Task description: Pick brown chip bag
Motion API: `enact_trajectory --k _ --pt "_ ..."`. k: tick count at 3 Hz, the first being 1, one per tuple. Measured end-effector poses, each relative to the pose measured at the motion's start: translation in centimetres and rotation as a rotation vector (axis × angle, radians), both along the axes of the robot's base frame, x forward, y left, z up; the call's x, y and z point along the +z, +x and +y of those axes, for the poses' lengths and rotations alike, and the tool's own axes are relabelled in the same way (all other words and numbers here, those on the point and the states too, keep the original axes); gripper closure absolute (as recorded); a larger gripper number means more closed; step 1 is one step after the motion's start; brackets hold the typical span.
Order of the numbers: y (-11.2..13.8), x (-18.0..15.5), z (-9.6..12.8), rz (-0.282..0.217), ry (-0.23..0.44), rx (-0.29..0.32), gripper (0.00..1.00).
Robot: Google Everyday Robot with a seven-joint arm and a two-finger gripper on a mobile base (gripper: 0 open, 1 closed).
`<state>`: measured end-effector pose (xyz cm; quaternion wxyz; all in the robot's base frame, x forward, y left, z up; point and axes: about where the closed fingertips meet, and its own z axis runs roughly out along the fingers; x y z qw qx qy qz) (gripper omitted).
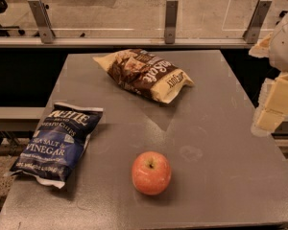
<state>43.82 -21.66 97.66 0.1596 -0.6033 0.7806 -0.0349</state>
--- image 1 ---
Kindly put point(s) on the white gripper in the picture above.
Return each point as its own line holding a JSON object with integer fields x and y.
{"x": 285, "y": 48}

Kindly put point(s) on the brown chip bag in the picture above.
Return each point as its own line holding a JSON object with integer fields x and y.
{"x": 145, "y": 74}

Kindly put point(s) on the blue salt vinegar chip bag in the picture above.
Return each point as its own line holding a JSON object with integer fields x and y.
{"x": 58, "y": 144}

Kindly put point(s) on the red apple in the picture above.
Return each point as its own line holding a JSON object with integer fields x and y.
{"x": 151, "y": 173}

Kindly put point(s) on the right metal bracket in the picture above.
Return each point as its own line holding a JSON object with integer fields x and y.
{"x": 252, "y": 33}

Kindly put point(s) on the metal bracket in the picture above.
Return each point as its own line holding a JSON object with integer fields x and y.
{"x": 252, "y": 33}
{"x": 171, "y": 14}
{"x": 42, "y": 21}

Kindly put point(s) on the middle metal bracket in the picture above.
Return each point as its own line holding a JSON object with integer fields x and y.
{"x": 171, "y": 14}

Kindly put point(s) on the left metal bracket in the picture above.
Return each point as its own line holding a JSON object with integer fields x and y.
{"x": 42, "y": 21}

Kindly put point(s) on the metal rail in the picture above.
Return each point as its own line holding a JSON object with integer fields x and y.
{"x": 88, "y": 42}

